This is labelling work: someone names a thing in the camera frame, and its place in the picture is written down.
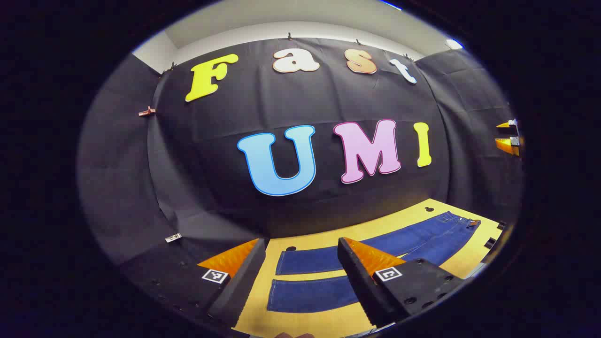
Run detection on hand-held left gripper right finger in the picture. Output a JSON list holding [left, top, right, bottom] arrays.
[[337, 237, 466, 328]]

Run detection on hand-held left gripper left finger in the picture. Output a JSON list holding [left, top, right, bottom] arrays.
[[123, 238, 267, 329]]

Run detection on blue jeans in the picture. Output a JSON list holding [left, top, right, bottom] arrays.
[[267, 211, 482, 314]]

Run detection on black backdrop cloth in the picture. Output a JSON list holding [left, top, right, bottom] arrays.
[[77, 37, 524, 282]]

